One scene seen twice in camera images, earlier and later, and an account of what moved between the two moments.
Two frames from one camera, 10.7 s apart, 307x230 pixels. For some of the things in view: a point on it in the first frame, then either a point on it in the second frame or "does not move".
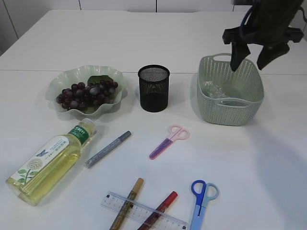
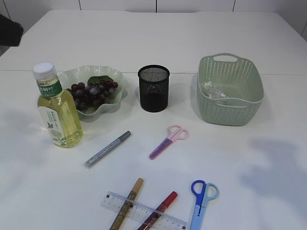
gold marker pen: x=118 y=222 does not move
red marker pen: x=158 y=211 does not move
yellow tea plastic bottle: x=35 y=180 -> x=58 y=109
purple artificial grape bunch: x=81 y=97 does not move
